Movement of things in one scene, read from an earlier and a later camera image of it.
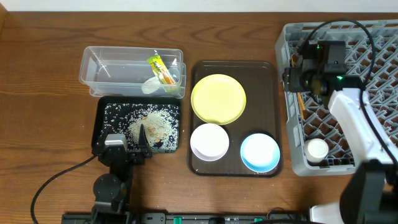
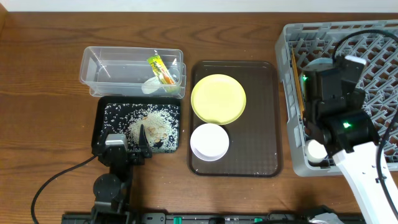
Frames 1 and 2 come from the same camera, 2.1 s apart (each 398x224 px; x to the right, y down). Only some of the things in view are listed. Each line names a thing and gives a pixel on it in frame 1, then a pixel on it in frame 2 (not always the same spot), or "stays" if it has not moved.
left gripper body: [125, 156] stays
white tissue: [152, 84] stays
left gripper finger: [99, 144] stays
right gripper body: [290, 79] -> [315, 83]
